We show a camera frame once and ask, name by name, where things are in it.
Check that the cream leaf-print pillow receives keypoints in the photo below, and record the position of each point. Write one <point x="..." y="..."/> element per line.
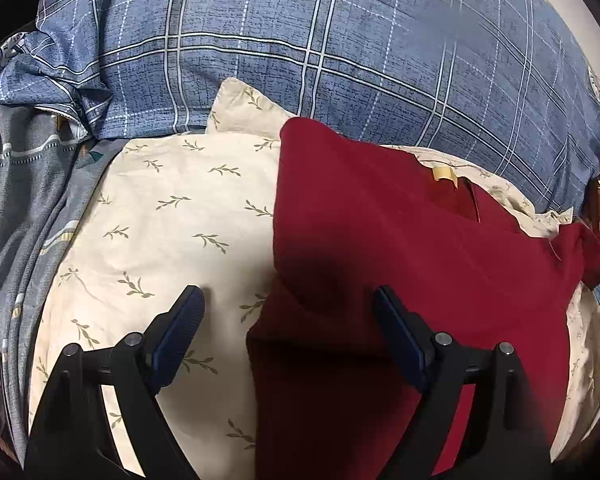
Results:
<point x="168" y="213"/>

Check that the grey-blue patterned bed sheet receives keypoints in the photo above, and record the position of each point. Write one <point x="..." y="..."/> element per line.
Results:
<point x="50" y="167"/>

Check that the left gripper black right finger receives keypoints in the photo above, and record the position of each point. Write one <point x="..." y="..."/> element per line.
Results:
<point x="476" y="416"/>

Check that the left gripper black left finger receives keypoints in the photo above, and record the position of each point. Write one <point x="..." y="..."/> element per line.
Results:
<point x="71" y="438"/>

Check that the dark red garment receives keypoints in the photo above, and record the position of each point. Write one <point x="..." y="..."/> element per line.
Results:
<point x="351" y="216"/>

